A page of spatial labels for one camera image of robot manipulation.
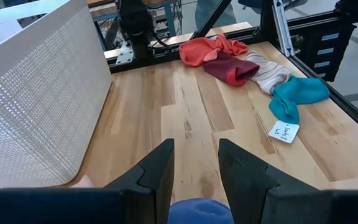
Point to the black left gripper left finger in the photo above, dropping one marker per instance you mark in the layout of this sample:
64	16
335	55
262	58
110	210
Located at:
157	169

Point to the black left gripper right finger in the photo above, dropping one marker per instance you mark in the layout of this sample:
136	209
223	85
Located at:
247	186

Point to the blue-violet sock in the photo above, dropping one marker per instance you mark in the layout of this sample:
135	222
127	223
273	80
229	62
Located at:
200	213

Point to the light pink sock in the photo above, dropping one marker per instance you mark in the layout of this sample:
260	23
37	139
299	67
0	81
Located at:
84	183

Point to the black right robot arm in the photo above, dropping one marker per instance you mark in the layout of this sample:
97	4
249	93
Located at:
135	18

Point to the white paper label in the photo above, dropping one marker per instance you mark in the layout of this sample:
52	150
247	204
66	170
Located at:
284	132

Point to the teal sock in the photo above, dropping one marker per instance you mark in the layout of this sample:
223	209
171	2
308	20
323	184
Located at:
300	91

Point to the white striped sock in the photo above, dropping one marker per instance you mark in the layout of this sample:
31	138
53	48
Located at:
269	74

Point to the maroon sock with pink toe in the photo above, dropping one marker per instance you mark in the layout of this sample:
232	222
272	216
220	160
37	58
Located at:
228	68

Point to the white perforated plastic basket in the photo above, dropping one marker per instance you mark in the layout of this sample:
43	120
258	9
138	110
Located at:
42	124

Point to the coral red sock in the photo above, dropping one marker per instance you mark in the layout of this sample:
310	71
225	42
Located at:
197	51

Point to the black drawer cabinet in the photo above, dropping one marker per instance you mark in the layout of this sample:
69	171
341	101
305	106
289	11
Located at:
309	53

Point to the silver aluminium bar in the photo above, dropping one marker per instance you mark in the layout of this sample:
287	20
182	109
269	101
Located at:
281	28

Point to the white arm base bracket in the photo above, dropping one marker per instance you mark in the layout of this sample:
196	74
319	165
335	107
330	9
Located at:
124	54

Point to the black aluminium table frame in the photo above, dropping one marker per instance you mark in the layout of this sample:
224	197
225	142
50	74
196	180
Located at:
266	21

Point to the black frame-mounted device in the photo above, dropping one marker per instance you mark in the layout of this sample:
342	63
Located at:
353	11

